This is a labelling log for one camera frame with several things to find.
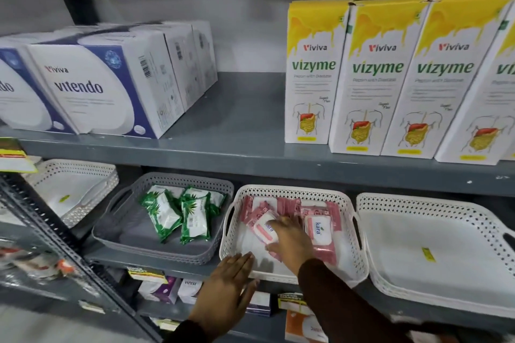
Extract person's left hand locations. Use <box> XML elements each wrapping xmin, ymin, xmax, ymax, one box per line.
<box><xmin>188</xmin><ymin>252</ymin><xmax>260</xmax><ymax>334</ymax></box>

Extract person's right hand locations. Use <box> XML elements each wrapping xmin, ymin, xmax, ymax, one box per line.
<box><xmin>266</xmin><ymin>216</ymin><xmax>319</xmax><ymax>276</ymax></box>

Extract pink wipes packet white label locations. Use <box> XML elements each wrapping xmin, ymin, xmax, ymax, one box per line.
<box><xmin>303</xmin><ymin>201</ymin><xmax>343</xmax><ymax>266</ymax></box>
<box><xmin>249</xmin><ymin>213</ymin><xmax>282</xmax><ymax>245</ymax></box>

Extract person's right forearm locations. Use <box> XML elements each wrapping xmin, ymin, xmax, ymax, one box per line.
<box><xmin>297</xmin><ymin>258</ymin><xmax>407</xmax><ymax>343</ymax></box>

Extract person's left forearm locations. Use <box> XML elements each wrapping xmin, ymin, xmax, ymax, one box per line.
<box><xmin>162</xmin><ymin>316</ymin><xmax>216</xmax><ymax>343</ymax></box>

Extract dark blue small box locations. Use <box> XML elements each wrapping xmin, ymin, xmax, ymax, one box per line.
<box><xmin>245</xmin><ymin>291</ymin><xmax>273</xmax><ymax>318</ymax></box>

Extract white perforated plastic basket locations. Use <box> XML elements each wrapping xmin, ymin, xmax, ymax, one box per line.
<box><xmin>23</xmin><ymin>159</ymin><xmax>120</xmax><ymax>229</ymax></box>
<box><xmin>219</xmin><ymin>184</ymin><xmax>369</xmax><ymax>288</ymax></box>
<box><xmin>356</xmin><ymin>192</ymin><xmax>515</xmax><ymax>320</ymax></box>

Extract yellow shelf price label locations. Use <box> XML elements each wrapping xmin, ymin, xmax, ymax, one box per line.
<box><xmin>277</xmin><ymin>293</ymin><xmax>314</xmax><ymax>316</ymax></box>
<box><xmin>0</xmin><ymin>137</ymin><xmax>39</xmax><ymax>174</ymax></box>
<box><xmin>126</xmin><ymin>266</ymin><xmax>168</xmax><ymax>285</ymax></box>

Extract orange and white box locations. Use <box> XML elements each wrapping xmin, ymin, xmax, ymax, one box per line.
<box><xmin>284</xmin><ymin>310</ymin><xmax>329</xmax><ymax>343</ymax></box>

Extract small white box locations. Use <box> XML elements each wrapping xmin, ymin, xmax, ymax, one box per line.
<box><xmin>177</xmin><ymin>278</ymin><xmax>204</xmax><ymax>305</ymax></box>

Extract green leaf-print wipes packet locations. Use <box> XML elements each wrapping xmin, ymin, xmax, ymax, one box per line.
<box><xmin>179</xmin><ymin>193</ymin><xmax>212</xmax><ymax>245</ymax></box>
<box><xmin>150</xmin><ymin>185</ymin><xmax>186</xmax><ymax>199</ymax></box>
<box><xmin>183</xmin><ymin>187</ymin><xmax>227</xmax><ymax>212</ymax></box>
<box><xmin>139</xmin><ymin>190</ymin><xmax>184</xmax><ymax>244</ymax></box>

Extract purple and white box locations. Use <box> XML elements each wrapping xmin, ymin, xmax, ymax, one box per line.
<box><xmin>138</xmin><ymin>276</ymin><xmax>182</xmax><ymax>305</ymax></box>

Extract grey metal shelf unit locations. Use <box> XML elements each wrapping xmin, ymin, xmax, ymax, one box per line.
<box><xmin>0</xmin><ymin>72</ymin><xmax>515</xmax><ymax>343</ymax></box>

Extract grey perforated plastic basket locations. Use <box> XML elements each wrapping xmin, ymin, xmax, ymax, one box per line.
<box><xmin>91</xmin><ymin>172</ymin><xmax>235</xmax><ymax>266</ymax></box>

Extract yellow and white carton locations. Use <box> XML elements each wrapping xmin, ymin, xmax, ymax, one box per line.
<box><xmin>434</xmin><ymin>2</ymin><xmax>515</xmax><ymax>166</ymax></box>
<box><xmin>380</xmin><ymin>0</ymin><xmax>515</xmax><ymax>160</ymax></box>
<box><xmin>328</xmin><ymin>0</ymin><xmax>432</xmax><ymax>156</ymax></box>
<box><xmin>284</xmin><ymin>0</ymin><xmax>351</xmax><ymax>145</ymax></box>

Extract white and blue box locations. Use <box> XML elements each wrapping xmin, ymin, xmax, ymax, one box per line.
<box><xmin>161</xmin><ymin>20</ymin><xmax>219</xmax><ymax>95</ymax></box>
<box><xmin>97</xmin><ymin>22</ymin><xmax>207</xmax><ymax>113</ymax></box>
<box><xmin>26</xmin><ymin>31</ymin><xmax>186</xmax><ymax>140</ymax></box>
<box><xmin>0</xmin><ymin>46</ymin><xmax>78</xmax><ymax>135</ymax></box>

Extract clear wrapped packets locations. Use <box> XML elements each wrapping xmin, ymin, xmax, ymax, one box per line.
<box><xmin>0</xmin><ymin>244</ymin><xmax>78</xmax><ymax>281</ymax></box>

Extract grey perforated shelf post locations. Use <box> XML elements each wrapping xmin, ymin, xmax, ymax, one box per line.
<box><xmin>0</xmin><ymin>173</ymin><xmax>162</xmax><ymax>343</ymax></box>

